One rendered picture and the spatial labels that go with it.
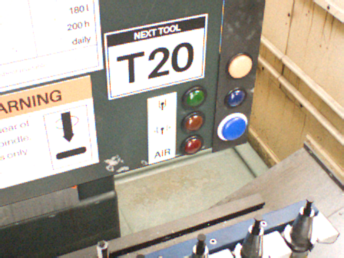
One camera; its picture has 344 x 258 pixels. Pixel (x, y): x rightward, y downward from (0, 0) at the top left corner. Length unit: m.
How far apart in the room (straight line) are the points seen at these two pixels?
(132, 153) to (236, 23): 0.17
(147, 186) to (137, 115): 1.49
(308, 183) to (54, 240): 0.81
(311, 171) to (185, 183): 0.51
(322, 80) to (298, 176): 0.33
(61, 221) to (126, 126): 1.08
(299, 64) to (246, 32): 1.23
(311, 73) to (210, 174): 0.61
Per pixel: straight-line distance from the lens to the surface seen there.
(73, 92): 0.48
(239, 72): 0.53
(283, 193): 1.74
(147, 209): 1.93
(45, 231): 1.61
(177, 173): 2.06
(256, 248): 0.98
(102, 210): 1.61
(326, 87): 1.65
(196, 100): 0.53
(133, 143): 0.54
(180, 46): 0.49
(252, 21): 0.52
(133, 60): 0.48
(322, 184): 1.73
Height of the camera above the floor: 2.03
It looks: 40 degrees down
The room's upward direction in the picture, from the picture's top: 1 degrees clockwise
